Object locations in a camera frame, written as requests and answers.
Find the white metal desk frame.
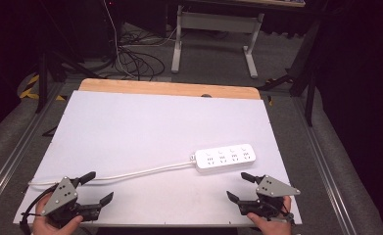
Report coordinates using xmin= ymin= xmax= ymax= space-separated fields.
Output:
xmin=170 ymin=4 xmax=265 ymax=79

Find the black floor cable bundle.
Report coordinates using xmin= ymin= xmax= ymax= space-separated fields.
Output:
xmin=113 ymin=30 xmax=167 ymax=82

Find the black metal stand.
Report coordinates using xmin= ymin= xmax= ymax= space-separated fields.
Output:
xmin=257 ymin=18 xmax=322 ymax=127
xmin=34 ymin=0 xmax=100 ymax=115

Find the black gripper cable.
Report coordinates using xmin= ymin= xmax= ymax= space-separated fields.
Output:
xmin=19 ymin=183 xmax=60 ymax=235

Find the white power strip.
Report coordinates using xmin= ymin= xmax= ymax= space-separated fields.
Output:
xmin=194 ymin=143 xmax=257 ymax=173

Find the person's left hand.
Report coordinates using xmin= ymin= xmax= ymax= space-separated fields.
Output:
xmin=31 ymin=192 xmax=84 ymax=235

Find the white table mat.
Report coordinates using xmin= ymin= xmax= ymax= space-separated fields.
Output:
xmin=13 ymin=90 xmax=303 ymax=227

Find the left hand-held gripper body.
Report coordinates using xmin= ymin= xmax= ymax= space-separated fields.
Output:
xmin=41 ymin=175 xmax=103 ymax=227

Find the white power strip cable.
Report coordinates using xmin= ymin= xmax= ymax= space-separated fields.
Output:
xmin=27 ymin=154 xmax=197 ymax=187

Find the yellow black floor tape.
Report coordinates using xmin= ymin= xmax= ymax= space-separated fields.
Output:
xmin=19 ymin=73 xmax=67 ymax=102

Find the white floor cable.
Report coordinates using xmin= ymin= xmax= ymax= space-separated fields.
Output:
xmin=102 ymin=0 xmax=177 ymax=80

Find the aluminium floor rail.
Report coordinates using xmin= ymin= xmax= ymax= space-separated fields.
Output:
xmin=0 ymin=81 xmax=66 ymax=208
xmin=292 ymin=97 xmax=355 ymax=235

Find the person's right hand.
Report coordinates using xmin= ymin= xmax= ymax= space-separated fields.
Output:
xmin=246 ymin=195 xmax=293 ymax=235

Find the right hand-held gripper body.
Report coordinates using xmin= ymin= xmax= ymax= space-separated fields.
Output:
xmin=237 ymin=174 xmax=302 ymax=221

